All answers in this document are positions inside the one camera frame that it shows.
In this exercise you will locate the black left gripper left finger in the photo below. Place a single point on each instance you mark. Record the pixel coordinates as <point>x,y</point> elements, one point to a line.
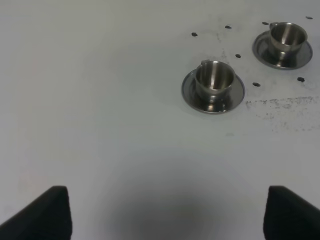
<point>48,217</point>

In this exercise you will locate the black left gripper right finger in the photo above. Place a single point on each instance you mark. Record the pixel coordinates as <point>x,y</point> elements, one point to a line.
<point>289,217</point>

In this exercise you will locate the steel saucer near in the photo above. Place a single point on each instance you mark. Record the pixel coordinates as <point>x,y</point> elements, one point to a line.
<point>228,103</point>

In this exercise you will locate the steel saucer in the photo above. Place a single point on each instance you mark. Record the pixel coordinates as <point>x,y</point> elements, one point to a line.
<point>228,103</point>
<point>260,51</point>

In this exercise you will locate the steel teacup near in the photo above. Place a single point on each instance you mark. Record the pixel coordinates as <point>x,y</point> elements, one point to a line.
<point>213,79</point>

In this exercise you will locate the steel teacup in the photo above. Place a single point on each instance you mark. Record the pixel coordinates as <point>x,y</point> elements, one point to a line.
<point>213,79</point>
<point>286,37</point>

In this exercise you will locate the steel saucer far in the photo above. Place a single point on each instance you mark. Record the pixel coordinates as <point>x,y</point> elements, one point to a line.
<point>260,51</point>

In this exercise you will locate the steel teacup far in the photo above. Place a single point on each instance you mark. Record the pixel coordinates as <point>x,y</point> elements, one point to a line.
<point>286,37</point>

